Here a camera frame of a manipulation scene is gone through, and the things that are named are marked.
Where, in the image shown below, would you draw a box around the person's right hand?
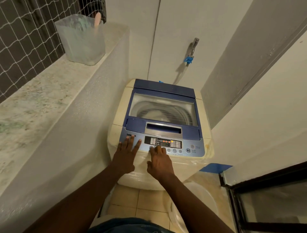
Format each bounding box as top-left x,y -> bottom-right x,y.
146,145 -> 175,181

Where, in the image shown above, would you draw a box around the blue washing machine lid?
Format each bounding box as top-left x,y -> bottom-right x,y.
123,79 -> 201,141

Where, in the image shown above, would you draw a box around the blue tape strip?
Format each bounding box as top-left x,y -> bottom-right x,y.
199,163 -> 233,174

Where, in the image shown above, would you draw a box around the pink plastic stick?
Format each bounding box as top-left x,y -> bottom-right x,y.
94,12 -> 102,34

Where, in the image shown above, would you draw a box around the white safety net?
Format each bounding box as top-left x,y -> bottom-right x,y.
0,0 -> 106,104

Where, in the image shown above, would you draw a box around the person's dark blue shorts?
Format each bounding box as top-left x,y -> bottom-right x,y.
87,217 -> 173,233

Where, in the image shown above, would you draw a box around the cream top-load washing machine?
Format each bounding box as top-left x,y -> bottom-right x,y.
107,79 -> 214,191

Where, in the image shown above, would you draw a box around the black framed glass door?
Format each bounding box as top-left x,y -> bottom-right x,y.
218,161 -> 307,233

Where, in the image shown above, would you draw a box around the person's right forearm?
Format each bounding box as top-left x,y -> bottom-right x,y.
159,173 -> 234,233

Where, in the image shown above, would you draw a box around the clear water hose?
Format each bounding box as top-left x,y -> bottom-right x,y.
173,64 -> 189,86

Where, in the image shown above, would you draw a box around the person's left hand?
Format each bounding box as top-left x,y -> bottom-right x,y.
111,135 -> 142,175

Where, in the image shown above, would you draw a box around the speckled stone ledge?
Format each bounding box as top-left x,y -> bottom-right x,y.
0,21 -> 130,198

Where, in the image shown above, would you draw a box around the person's left forearm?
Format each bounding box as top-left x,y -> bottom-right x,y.
24,166 -> 123,233

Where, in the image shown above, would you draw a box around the translucent plastic container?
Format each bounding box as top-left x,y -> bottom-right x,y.
54,14 -> 106,66

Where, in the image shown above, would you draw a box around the white plastic basin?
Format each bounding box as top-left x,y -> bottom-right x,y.
169,182 -> 219,233

